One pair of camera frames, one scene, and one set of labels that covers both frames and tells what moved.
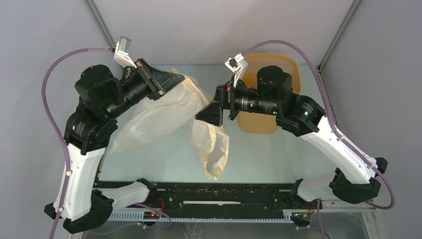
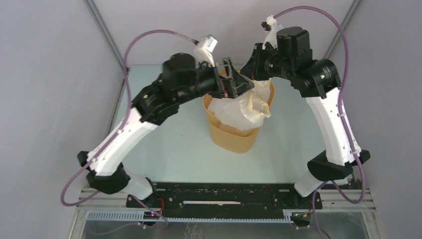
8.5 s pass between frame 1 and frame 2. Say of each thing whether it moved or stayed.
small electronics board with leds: stayed
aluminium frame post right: stayed
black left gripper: moved
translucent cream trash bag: moved
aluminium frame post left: stayed
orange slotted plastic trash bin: moved
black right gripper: moved
